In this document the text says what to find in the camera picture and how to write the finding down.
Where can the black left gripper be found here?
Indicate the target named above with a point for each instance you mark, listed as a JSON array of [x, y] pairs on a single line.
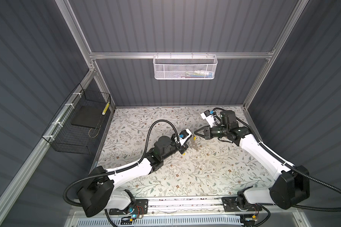
[[183, 149]]

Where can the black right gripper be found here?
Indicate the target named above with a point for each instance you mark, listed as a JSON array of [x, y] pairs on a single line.
[[207, 135]]

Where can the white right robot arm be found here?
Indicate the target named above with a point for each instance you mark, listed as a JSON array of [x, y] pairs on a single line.
[[289, 188]]

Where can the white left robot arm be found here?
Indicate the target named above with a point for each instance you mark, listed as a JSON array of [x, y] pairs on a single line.
[[104, 193]]

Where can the white vent grille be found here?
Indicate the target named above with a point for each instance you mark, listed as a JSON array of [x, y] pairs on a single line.
[[177, 221]]

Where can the yellow marker pen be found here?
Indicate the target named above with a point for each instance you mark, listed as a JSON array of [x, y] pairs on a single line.
[[105, 108]]

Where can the black foam pad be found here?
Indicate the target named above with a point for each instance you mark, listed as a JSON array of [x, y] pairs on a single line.
[[89, 117]]

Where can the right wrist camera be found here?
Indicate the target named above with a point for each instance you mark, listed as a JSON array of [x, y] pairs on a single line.
[[210, 117]]

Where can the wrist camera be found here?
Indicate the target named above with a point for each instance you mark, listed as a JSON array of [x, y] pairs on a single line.
[[184, 136], [210, 117]]

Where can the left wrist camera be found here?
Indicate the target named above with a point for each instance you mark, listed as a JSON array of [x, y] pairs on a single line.
[[184, 136]]

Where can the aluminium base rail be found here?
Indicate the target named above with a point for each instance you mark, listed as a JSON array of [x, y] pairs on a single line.
[[195, 204]]

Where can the white wire mesh basket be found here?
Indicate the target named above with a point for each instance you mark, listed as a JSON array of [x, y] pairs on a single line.
[[185, 67]]

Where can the black wire basket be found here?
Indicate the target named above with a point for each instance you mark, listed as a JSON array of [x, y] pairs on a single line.
[[62, 136]]

